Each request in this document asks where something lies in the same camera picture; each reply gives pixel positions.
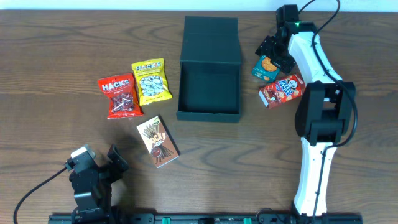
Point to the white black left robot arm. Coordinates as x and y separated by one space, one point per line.
92 185

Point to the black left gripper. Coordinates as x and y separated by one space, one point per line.
119 162

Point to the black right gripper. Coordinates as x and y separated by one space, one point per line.
265 45

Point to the dark green open box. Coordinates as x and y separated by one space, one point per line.
210 70

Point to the red Hello Panda box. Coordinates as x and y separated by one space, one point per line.
282 91

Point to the red Hacks candy bag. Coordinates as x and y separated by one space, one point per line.
123 102

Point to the yellow Hacks candy bag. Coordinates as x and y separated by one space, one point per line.
151 81

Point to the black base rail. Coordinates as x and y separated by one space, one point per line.
265 218

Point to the brown Pocky box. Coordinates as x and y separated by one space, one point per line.
159 144

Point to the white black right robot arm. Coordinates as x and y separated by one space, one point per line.
327 115

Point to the teal Chunkies cookie box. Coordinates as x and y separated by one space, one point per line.
265 70

